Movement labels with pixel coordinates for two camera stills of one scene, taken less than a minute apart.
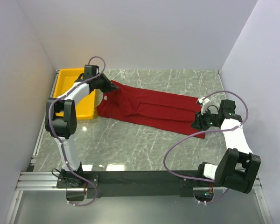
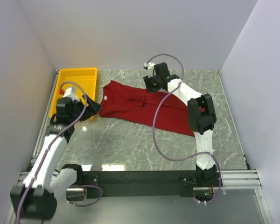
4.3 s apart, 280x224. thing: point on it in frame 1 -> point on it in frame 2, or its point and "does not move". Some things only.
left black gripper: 108,85 -> 86,108
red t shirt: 160,111 does not move
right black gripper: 199,122 -> 148,84
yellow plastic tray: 86,108 does not move
